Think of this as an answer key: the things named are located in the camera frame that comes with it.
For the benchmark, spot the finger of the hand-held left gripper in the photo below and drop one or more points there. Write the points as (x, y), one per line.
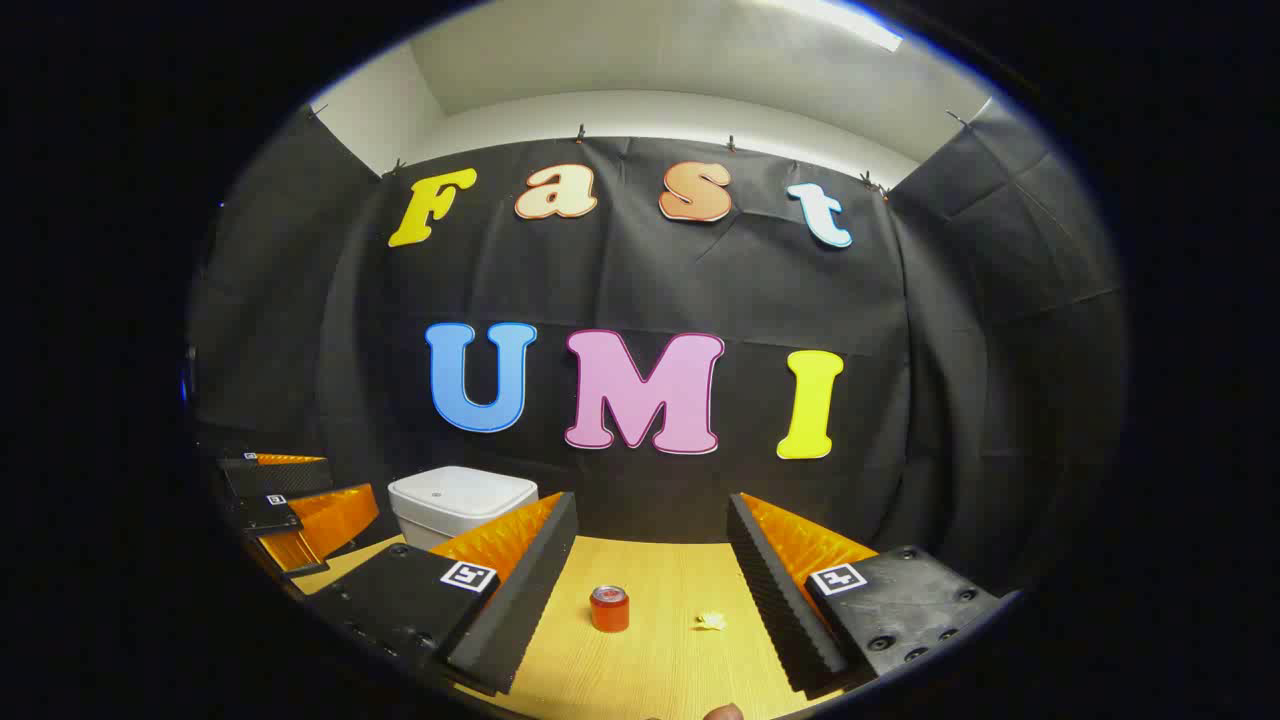
(275, 478)
(262, 515)

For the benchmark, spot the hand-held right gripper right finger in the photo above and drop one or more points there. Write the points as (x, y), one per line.
(775, 600)

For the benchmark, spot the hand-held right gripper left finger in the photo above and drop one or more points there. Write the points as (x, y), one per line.
(530, 600)

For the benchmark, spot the paper ball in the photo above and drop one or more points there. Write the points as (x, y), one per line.
(712, 621)

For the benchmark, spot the red pop can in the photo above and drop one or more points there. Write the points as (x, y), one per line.
(609, 610)

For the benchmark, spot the white desktop garbage bin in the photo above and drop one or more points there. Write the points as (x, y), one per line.
(460, 500)

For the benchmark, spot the wooden desktop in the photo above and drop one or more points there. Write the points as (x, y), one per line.
(660, 665)

